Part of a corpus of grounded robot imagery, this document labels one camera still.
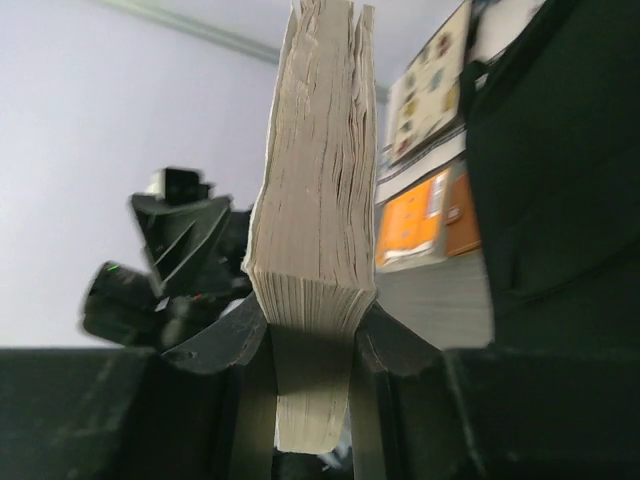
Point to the black student backpack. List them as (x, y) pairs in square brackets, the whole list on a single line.
[(552, 150)]

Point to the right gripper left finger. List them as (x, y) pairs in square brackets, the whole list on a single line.
[(204, 409)]

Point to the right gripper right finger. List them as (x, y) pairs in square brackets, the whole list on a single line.
[(489, 413)]

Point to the floral square trivet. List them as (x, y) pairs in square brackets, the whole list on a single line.
[(429, 88)]

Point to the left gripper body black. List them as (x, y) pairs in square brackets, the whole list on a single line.
[(120, 305)]

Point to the brown leather wallet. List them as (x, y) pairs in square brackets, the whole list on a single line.
[(462, 234)]

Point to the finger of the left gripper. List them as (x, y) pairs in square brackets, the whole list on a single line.
[(178, 240)]

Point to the green white book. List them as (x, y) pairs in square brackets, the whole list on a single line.
[(310, 254)]

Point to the orange paperback book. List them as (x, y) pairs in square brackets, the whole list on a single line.
[(411, 229)]

